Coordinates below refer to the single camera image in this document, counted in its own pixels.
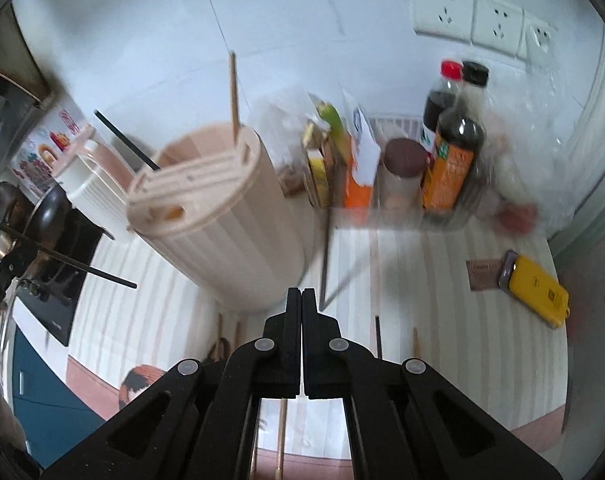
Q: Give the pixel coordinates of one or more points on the black cap soy sauce bottle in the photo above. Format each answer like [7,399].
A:
[455,160]

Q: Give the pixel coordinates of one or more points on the yellow box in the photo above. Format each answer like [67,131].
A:
[318,175]

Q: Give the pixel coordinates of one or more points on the brown lid jar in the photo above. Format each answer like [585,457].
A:
[403,160]

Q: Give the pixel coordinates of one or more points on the dark chopstick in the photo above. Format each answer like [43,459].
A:
[378,337]
[326,250]

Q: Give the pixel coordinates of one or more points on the colourful printed box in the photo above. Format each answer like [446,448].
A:
[42,150]

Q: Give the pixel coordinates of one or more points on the red cap dark bottle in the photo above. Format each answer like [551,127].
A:
[440,100]

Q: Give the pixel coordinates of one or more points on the teal cabinet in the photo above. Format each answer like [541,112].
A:
[47,400]

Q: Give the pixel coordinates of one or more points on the white ribbed canister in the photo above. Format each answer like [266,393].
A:
[95,190]

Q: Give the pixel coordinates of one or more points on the white wall socket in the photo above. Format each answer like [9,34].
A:
[541,37]
[498,22]
[443,7]

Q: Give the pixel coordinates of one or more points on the yellow phone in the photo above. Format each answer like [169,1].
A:
[537,287]

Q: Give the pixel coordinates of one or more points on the black frying pan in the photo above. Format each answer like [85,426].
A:
[50,215]

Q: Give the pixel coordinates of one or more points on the wooden chopstick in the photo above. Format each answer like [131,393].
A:
[281,440]
[234,95]
[417,344]
[237,332]

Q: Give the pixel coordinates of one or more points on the orange and black patterned item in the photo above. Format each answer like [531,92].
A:
[140,382]

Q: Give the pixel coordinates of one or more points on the brown card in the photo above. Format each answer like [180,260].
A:
[482,276]

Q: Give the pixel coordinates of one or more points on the clear plastic bag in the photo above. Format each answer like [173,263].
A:
[280,130]

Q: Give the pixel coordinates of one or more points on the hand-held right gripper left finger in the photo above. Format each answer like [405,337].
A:
[294,345]

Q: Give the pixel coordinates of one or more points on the orange and white packet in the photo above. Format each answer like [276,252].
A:
[362,160]

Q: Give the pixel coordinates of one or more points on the grey range hood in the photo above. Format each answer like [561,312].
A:
[17,55]

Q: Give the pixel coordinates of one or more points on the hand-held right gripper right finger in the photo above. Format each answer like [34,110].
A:
[310,345]

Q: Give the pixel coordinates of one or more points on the pink ribbed chopstick holder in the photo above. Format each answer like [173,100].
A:
[222,230]

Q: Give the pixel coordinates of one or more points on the black induction stove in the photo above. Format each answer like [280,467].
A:
[77,240]

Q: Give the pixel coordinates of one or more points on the green packet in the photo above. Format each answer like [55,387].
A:
[335,120]

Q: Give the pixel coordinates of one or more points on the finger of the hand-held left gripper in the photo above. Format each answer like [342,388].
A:
[17,265]

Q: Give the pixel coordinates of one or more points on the white plastic bag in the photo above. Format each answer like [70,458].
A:
[537,160]

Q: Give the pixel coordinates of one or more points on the black chopstick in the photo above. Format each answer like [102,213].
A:
[90,270]
[127,141]

